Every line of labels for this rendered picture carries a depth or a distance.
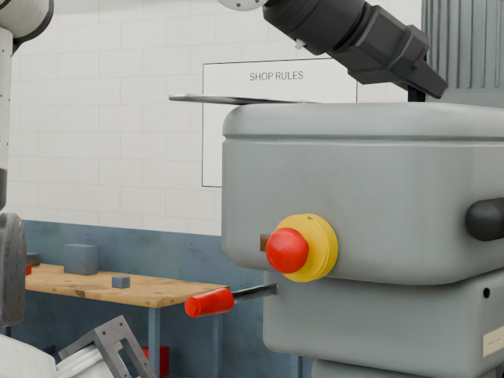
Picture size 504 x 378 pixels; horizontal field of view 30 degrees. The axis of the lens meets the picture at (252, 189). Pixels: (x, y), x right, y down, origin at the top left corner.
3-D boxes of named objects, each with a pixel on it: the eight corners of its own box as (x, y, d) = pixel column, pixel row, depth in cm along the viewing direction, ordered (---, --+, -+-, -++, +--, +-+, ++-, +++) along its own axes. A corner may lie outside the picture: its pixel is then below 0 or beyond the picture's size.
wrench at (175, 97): (193, 100, 84) (193, 91, 83) (159, 100, 86) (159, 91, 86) (325, 109, 104) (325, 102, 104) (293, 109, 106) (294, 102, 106)
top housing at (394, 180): (445, 294, 77) (450, 100, 77) (194, 267, 92) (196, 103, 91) (595, 245, 116) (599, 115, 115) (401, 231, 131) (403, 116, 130)
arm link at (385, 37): (345, 103, 106) (261, 44, 102) (385, 31, 107) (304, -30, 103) (403, 99, 94) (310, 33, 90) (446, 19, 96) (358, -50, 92)
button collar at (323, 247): (327, 285, 81) (328, 216, 81) (269, 279, 85) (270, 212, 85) (338, 283, 83) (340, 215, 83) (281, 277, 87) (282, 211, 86)
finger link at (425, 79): (433, 104, 102) (391, 73, 100) (447, 79, 102) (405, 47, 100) (442, 103, 100) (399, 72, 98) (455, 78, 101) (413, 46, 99)
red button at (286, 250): (299, 277, 80) (300, 229, 79) (260, 272, 82) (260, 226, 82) (319, 272, 82) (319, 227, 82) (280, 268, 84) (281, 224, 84)
